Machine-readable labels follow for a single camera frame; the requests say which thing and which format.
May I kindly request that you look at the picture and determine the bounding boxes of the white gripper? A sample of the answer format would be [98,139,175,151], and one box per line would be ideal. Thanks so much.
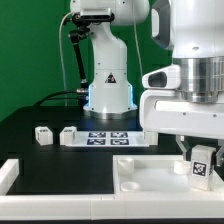
[139,65,224,167]

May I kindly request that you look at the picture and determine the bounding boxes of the white square tabletop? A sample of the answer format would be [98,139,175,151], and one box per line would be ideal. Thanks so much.
[113,155,224,196]

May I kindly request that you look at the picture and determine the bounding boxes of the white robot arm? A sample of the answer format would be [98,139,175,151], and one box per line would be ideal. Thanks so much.
[70,0,224,166]

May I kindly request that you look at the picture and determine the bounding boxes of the white U-shaped obstacle fence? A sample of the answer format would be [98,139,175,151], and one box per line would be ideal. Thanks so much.
[0,159,224,220]

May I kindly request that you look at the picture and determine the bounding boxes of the white marker base plate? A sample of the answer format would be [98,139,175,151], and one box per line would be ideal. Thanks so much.
[66,131,147,147]

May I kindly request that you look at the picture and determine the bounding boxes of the black cables at base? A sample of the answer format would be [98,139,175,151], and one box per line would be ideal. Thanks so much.
[33,87,89,108]

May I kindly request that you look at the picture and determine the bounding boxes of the camera on black mount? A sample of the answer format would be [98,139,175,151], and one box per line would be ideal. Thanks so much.
[67,9,115,89]

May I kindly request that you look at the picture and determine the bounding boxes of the white cable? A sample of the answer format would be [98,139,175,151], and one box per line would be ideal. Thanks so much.
[58,11,75,107]

